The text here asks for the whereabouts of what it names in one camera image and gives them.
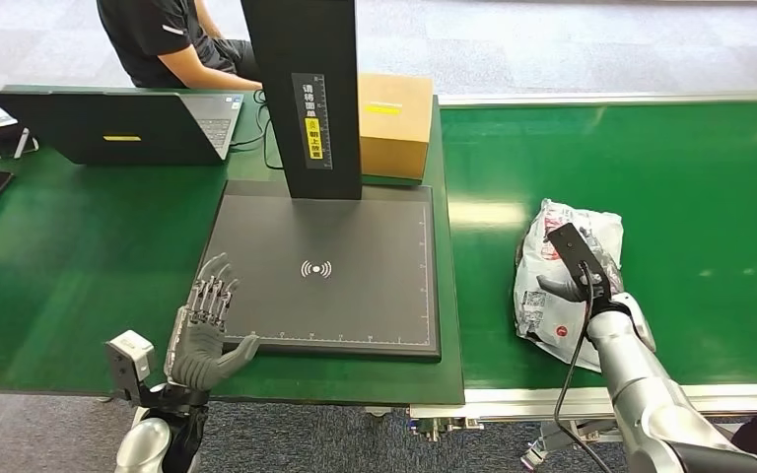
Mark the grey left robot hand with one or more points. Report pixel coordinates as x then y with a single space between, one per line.
199 356

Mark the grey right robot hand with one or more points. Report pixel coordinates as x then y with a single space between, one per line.
561 290

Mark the white red printed mailer package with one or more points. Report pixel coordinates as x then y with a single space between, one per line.
542 320

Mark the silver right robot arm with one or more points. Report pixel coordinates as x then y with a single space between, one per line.
640 385

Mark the green conveyor belt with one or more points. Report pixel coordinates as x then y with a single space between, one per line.
711 228

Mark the black inbound scanner machine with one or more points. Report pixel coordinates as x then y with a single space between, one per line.
352 294

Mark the brown cardboard delivery box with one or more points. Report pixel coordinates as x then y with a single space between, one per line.
395 137

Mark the black open laptop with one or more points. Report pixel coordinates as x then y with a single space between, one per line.
91 130

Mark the white phone stand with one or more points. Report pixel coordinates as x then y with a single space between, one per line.
22 143

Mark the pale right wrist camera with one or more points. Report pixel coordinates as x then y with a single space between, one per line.
574 251

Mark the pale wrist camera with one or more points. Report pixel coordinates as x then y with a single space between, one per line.
129 356
574 251

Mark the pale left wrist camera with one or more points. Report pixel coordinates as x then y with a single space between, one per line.
129 356

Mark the aluminium conveyor frame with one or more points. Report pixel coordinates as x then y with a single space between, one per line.
522 398

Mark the metal bracket under conveyor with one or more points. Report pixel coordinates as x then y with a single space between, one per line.
444 423

